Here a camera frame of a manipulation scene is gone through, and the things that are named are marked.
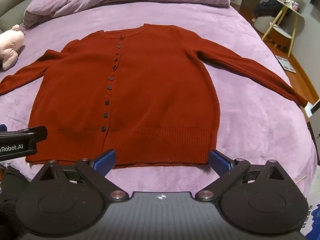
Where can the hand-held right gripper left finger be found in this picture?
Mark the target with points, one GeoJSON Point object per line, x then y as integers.
{"type": "Point", "coordinates": [106, 163]}

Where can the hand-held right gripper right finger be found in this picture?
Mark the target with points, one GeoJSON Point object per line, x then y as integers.
{"type": "Point", "coordinates": [218, 163]}

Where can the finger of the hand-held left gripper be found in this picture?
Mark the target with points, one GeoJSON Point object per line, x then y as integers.
{"type": "Point", "coordinates": [37, 133]}

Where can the red knit cardigan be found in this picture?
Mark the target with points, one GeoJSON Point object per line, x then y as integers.
{"type": "Point", "coordinates": [150, 92]}

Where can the dark clothes pile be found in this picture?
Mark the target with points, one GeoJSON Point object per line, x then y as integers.
{"type": "Point", "coordinates": [267, 6]}

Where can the bed with purple sheet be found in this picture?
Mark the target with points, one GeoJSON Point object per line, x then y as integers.
{"type": "Point", "coordinates": [250, 130]}

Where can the pink plush toy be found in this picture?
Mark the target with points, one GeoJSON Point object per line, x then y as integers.
{"type": "Point", "coordinates": [10, 45]}

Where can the white box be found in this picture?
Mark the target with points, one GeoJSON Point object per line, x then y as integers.
{"type": "Point", "coordinates": [312, 110]}

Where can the blue and white printed bag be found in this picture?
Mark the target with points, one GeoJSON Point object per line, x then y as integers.
{"type": "Point", "coordinates": [313, 220]}

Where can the grey bathroom scale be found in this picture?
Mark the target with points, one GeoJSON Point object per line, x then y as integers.
{"type": "Point", "coordinates": [286, 63]}

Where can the grey padded headboard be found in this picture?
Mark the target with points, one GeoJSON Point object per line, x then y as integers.
{"type": "Point", "coordinates": [15, 5]}

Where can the small round footstool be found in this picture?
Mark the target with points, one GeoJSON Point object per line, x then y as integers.
{"type": "Point", "coordinates": [281, 35]}

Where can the white round pouf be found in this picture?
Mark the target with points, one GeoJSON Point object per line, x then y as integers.
{"type": "Point", "coordinates": [262, 23]}

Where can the side table with yellow legs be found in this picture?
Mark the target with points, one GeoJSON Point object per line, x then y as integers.
{"type": "Point", "coordinates": [282, 17]}

